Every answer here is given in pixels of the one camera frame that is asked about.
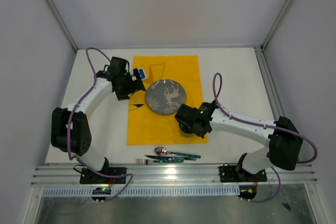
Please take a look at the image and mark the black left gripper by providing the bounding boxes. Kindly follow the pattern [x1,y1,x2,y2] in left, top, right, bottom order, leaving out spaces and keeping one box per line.
[115,68,146,101]

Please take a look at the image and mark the dark green mug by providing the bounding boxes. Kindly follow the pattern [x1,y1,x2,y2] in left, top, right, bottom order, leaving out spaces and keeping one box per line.
[179,122,195,138]

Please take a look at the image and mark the grey reindeer plate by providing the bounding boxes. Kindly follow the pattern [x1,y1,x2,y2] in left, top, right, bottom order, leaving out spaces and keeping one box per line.
[145,79,186,115]

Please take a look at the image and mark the yellow Pikachu cloth placemat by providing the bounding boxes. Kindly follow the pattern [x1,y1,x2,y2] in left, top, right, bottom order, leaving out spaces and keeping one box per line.
[128,56,208,146]

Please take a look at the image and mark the spoon with green handle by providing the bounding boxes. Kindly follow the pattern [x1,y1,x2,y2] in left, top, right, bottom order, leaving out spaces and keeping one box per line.
[154,147,201,159]

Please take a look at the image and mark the knife with green handle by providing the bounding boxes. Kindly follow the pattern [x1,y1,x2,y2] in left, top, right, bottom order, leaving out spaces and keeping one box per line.
[145,155,191,160]

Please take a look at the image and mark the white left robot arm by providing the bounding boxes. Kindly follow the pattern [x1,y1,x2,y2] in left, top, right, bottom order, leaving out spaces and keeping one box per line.
[51,57,145,183]

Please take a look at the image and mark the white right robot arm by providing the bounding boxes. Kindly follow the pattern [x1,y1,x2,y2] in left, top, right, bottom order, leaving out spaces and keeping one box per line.
[174,102,303,182]

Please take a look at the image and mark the right controller board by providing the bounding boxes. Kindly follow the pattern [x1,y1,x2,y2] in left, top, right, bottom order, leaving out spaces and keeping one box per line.
[238,185,257,201]

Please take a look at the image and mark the controller board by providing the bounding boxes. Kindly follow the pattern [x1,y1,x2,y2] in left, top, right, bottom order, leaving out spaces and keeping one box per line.
[91,187,111,201]
[238,185,257,201]

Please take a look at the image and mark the left controller board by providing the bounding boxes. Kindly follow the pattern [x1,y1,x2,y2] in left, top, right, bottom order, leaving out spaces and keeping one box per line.
[91,187,111,201]

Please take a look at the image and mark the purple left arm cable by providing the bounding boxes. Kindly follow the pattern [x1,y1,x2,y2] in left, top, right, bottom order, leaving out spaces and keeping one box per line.
[67,47,133,204]

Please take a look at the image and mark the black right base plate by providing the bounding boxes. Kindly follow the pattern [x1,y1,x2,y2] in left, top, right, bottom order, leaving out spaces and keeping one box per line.
[218,163,268,183]

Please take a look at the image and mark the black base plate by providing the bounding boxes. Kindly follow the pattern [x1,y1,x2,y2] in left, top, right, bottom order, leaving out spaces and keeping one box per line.
[218,163,268,183]
[79,167,127,185]

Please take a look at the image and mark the slotted cable duct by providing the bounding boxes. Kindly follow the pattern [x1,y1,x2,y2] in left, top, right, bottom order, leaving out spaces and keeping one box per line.
[42,185,239,198]

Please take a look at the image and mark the fork with green handle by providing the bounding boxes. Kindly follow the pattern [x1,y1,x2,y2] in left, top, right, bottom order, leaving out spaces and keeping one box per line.
[135,159,184,165]

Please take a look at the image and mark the aluminium side rail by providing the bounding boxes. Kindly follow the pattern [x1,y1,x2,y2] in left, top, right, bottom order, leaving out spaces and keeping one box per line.
[253,47,300,162]

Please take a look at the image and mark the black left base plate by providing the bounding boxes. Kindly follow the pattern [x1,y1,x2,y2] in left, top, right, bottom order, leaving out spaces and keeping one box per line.
[79,167,127,185]

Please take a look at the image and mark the aluminium mounting rail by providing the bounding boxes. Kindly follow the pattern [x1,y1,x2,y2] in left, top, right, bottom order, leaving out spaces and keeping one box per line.
[30,163,318,187]

